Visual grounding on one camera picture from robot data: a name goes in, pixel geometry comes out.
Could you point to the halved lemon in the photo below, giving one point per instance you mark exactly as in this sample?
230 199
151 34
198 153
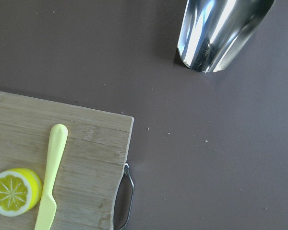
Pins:
20 191

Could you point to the steel scoop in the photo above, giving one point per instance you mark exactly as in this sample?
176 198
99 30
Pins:
214 31

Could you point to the yellow plastic knife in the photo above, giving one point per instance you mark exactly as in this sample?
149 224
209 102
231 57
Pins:
48 206

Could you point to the bamboo cutting board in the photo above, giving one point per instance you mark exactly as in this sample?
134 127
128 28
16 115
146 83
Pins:
91 167

